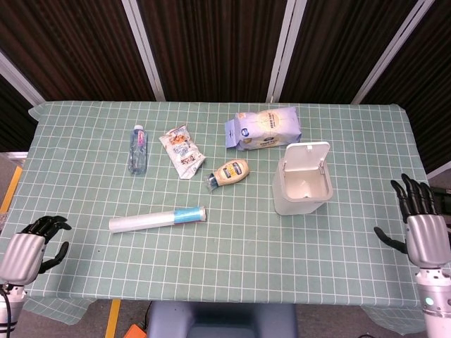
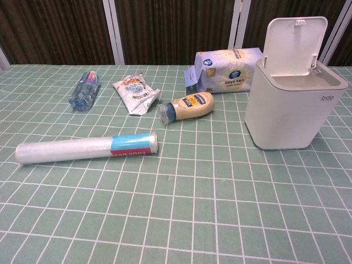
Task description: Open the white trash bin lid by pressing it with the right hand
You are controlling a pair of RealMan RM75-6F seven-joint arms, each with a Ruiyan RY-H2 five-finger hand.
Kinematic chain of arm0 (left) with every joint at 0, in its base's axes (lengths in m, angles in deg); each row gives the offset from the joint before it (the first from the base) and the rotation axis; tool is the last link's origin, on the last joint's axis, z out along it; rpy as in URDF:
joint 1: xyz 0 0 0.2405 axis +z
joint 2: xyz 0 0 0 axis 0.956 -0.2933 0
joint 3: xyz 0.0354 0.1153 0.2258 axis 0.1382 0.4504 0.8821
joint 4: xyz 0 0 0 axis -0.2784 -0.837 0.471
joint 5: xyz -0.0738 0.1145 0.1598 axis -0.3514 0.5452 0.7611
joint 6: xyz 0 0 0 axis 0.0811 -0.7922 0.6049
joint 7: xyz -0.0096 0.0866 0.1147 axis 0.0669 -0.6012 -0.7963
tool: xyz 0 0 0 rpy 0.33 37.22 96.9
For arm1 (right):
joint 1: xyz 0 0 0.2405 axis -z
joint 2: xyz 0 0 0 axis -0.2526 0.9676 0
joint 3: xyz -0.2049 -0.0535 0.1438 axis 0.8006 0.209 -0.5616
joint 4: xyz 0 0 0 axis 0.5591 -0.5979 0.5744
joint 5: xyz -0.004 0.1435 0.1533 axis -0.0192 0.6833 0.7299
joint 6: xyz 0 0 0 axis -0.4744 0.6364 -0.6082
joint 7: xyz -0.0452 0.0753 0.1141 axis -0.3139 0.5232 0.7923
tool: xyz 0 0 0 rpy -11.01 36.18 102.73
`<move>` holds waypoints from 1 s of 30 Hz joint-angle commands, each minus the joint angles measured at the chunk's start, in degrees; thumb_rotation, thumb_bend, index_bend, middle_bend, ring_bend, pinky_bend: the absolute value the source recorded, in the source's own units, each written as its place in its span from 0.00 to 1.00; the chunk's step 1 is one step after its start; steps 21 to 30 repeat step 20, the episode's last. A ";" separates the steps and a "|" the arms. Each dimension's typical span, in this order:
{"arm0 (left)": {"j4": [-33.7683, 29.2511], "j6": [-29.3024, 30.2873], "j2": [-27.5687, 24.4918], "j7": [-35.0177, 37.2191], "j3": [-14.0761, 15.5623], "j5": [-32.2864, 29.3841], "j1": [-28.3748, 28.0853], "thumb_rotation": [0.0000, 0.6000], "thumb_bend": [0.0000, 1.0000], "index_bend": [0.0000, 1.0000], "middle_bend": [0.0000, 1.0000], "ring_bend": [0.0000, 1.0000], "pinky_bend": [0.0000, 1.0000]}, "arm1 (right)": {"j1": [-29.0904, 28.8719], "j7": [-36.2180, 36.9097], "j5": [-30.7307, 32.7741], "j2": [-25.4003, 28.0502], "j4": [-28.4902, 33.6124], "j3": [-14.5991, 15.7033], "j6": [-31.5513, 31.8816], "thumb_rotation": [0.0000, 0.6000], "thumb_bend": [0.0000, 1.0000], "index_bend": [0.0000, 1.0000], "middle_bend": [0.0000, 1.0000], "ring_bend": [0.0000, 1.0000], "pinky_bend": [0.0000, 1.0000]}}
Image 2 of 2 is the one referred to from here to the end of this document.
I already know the white plastic trash bin lid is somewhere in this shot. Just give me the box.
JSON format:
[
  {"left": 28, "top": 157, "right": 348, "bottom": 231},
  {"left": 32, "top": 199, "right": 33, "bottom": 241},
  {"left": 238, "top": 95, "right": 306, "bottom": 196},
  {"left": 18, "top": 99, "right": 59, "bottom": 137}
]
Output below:
[{"left": 260, "top": 16, "right": 329, "bottom": 78}]

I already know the white square container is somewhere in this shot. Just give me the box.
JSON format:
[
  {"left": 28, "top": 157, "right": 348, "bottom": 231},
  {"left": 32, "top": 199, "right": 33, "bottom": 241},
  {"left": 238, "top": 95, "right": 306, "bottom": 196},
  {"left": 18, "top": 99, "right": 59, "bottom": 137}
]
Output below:
[{"left": 244, "top": 58, "right": 350, "bottom": 150}]

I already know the mayonnaise squeeze bottle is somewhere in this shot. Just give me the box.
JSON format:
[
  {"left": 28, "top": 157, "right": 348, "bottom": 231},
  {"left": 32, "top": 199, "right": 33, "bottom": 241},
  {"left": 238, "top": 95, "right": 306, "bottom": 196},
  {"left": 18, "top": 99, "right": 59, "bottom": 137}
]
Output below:
[{"left": 156, "top": 91, "right": 216, "bottom": 125}]

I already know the crumpled snack bag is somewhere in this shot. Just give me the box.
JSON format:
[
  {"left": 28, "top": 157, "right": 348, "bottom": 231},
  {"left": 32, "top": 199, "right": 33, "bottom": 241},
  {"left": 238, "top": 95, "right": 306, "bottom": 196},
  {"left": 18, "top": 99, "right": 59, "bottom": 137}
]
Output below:
[{"left": 112, "top": 71, "right": 162, "bottom": 117}]

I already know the green checked tablecloth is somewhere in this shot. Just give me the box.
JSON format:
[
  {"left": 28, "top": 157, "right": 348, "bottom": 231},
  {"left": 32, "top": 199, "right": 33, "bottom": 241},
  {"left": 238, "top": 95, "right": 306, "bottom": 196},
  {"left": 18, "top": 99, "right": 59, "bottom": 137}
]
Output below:
[{"left": 0, "top": 63, "right": 352, "bottom": 264}]

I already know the pale blue tissue pack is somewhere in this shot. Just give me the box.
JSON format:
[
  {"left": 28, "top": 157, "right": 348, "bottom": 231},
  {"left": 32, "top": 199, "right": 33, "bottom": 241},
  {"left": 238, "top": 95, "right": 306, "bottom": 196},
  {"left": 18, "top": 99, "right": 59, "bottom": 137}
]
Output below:
[{"left": 184, "top": 47, "right": 265, "bottom": 95}]

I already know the food wrap roll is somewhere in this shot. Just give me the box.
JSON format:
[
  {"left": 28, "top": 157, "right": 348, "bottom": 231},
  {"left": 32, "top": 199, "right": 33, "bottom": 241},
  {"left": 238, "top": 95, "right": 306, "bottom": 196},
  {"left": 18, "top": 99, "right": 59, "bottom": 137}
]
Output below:
[{"left": 14, "top": 131, "right": 160, "bottom": 166}]

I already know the clear plastic water bottle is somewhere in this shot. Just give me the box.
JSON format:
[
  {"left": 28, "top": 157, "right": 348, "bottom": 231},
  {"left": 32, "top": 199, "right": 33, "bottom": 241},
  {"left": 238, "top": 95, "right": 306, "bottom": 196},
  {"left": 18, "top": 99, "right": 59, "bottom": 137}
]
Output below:
[{"left": 68, "top": 70, "right": 101, "bottom": 112}]

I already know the brown partition panel white frame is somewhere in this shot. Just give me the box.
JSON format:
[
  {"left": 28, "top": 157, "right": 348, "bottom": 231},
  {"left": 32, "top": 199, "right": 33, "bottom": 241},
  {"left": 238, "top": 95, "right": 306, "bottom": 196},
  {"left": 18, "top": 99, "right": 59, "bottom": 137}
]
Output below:
[
  {"left": 233, "top": 0, "right": 342, "bottom": 65},
  {"left": 108, "top": 0, "right": 243, "bottom": 66},
  {"left": 328, "top": 0, "right": 352, "bottom": 67},
  {"left": 0, "top": 0, "right": 116, "bottom": 69}
]

